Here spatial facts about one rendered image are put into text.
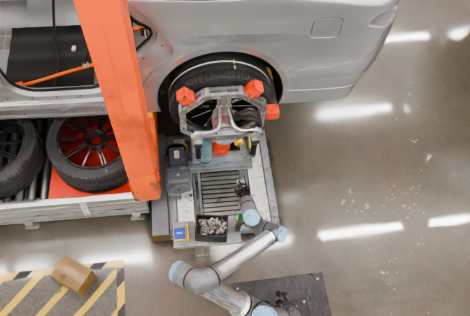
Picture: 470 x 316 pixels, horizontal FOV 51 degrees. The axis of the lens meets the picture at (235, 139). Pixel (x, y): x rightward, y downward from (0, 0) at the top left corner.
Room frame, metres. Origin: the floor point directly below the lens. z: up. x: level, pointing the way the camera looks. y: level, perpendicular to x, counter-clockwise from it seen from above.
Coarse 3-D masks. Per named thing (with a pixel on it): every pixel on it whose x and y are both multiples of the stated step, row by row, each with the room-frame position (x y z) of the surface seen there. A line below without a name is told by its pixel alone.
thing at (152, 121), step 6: (156, 114) 1.83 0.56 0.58; (150, 120) 1.71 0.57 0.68; (156, 120) 1.76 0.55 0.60; (150, 126) 1.67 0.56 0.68; (156, 126) 1.71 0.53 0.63; (156, 132) 1.64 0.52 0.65; (156, 138) 1.58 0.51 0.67; (156, 144) 1.54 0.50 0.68; (156, 150) 1.49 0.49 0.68; (156, 156) 1.45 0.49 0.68
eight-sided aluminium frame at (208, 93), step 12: (204, 96) 1.65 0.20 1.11; (216, 96) 1.66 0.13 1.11; (228, 96) 1.68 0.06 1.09; (240, 96) 1.68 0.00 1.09; (180, 108) 1.64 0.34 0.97; (192, 108) 1.63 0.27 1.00; (264, 108) 1.72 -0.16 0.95; (180, 120) 1.62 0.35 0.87; (252, 120) 1.76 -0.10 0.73; (192, 132) 1.63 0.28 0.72
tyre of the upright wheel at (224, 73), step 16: (192, 64) 1.86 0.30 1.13; (208, 64) 1.84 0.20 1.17; (224, 64) 1.85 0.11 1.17; (240, 64) 1.87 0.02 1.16; (256, 64) 1.94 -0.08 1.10; (176, 80) 1.80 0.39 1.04; (192, 80) 1.74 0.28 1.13; (208, 80) 1.73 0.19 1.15; (224, 80) 1.75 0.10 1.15; (240, 80) 1.77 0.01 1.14; (176, 112) 1.69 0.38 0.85
